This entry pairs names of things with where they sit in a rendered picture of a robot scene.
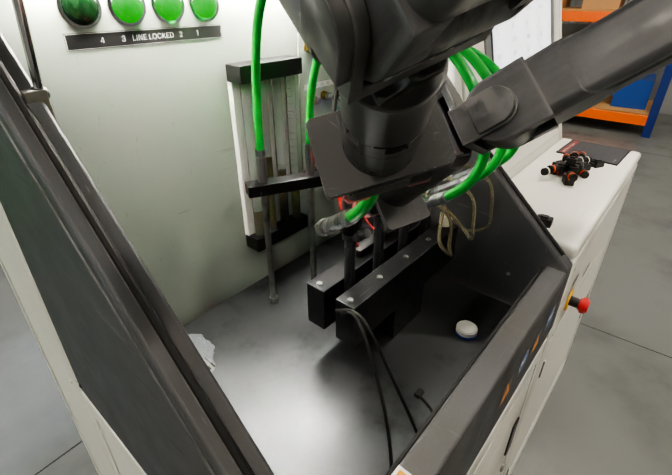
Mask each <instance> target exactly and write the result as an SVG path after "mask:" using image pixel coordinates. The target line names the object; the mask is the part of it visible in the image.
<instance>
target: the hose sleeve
mask: <svg viewBox="0 0 672 475"><path fill-rule="evenodd" d="M350 209H352V208H348V209H345V210H343V211H341V212H339V213H337V214H335V215H333V216H330V217H328V218H325V219H324V220H322V221H321V223H320V229H321V231H322V232H323V233H326V234H327V233H332V232H335V231H337V230H339V229H342V228H346V227H349V226H352V225H353V224H356V223H357V222H358V221H356V222H353V223H352V222H349V221H348V220H347V218H346V213H347V211H349V210H350Z"/></svg>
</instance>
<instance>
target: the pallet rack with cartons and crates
mask: <svg viewBox="0 0 672 475"><path fill-rule="evenodd" d="M570 1H571V0H562V21H576V22H596V21H598V20H600V19H601V18H603V17H605V16H607V15H608V14H610V13H612V12H613V11H615V10H617V9H618V8H620V7H622V6H623V5H624V3H625V0H583V3H582V7H569V5H570ZM655 79H656V74H649V75H647V76H645V77H643V78H641V79H640V80H638V81H636V82H634V83H632V84H630V85H628V86H626V87H624V88H622V89H620V90H619V91H617V92H615V93H614V95H613V96H609V97H607V98H606V99H604V100H603V101H601V102H600V103H598V104H596V105H595V106H593V107H591V108H589V109H588V110H586V111H584V112H582V113H580V114H578V115H576V116H580V117H587V118H594V119H601V120H607V121H614V122H621V123H628V124H635V125H642V126H644V129H643V132H642V135H641V137H645V138H650V135H651V133H652V130H653V127H654V125H655V122H656V119H657V116H658V114H659V111H660V108H661V106H662V103H663V100H664V98H665V95H666V92H667V89H668V87H669V84H670V81H671V79H672V63H670V64H668V65H667V66H666V68H665V71H664V73H663V76H662V79H661V82H660V84H659V87H658V90H657V93H656V96H655V98H654V101H653V100H649V97H650V94H651V91H652V89H653V86H654V83H655Z"/></svg>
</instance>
